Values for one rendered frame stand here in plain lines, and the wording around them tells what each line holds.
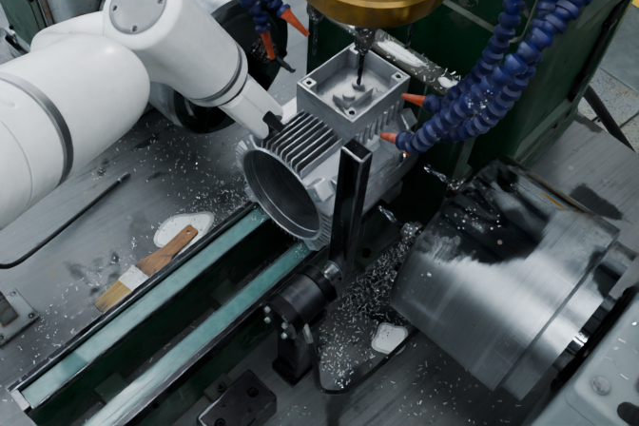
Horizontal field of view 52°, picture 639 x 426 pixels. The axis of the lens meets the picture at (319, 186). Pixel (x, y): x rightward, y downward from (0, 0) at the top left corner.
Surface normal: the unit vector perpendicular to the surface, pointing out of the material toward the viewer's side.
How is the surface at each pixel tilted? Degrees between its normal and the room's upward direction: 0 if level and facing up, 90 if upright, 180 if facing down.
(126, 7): 31
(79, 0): 90
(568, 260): 9
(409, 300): 84
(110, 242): 0
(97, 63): 40
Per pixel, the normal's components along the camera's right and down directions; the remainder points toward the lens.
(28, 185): 0.95, 0.30
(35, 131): 0.88, -0.27
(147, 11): -0.28, -0.22
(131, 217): 0.05, -0.59
